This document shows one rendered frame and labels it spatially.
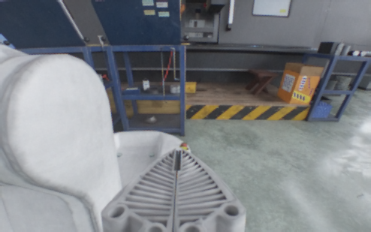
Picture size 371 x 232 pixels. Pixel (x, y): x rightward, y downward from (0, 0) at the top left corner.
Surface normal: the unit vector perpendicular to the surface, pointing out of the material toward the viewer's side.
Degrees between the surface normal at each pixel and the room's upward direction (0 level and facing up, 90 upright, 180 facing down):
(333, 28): 87
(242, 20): 87
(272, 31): 87
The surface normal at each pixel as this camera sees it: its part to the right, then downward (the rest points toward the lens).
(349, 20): -0.01, 0.40
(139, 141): 0.02, 0.10
